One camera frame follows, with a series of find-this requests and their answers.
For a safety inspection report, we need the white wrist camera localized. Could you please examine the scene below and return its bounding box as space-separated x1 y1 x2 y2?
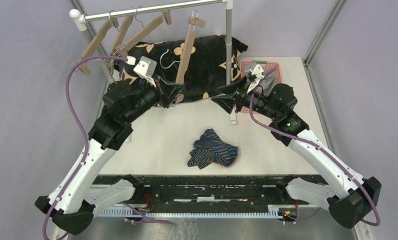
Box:
244 61 264 94
125 56 157 88

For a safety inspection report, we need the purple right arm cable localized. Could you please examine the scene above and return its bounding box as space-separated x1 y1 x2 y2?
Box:
248 67 382 227

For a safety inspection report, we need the beige hanger with striped underwear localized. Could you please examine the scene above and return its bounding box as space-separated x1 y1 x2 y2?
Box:
111 10 172 56

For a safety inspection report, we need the navy striped underwear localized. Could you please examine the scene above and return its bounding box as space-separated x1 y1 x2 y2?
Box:
187 128 240 170

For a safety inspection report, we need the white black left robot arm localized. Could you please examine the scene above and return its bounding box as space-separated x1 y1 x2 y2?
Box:
35 75 183 235

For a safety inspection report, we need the beige hanger with navy underwear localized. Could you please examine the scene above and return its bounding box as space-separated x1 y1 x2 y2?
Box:
159 10 206 86

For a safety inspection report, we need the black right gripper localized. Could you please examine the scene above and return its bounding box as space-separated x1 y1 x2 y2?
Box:
211 74 280 120

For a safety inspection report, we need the black floral blanket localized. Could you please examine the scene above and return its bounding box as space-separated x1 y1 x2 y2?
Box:
111 34 249 109

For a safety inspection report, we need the silver white clothes rack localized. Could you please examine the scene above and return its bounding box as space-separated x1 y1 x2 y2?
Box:
68 0 240 125

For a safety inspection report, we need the pink plastic basket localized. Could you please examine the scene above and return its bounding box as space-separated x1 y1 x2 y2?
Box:
240 60 283 97

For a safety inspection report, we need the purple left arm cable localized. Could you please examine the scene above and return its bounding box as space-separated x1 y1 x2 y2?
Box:
41 55 173 240

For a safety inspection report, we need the light blue cable duct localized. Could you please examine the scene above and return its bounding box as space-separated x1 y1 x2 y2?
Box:
98 204 283 220

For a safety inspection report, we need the empty beige hanger far left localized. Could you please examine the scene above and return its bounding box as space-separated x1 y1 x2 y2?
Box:
74 18 119 78

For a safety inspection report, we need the grey white striped underwear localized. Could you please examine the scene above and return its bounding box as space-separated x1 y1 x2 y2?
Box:
259 73 279 96

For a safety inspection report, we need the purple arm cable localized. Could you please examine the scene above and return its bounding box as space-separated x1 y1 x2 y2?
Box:
41 55 173 240
248 67 382 227

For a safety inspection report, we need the beige clip hanger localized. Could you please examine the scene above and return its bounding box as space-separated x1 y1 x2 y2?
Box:
104 10 134 56

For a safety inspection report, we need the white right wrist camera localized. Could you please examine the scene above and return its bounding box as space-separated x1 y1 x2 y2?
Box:
244 61 264 94

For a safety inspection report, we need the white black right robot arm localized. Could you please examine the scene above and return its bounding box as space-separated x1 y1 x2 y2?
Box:
211 78 382 229

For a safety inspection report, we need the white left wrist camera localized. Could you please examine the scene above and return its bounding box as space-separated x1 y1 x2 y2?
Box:
125 56 157 88

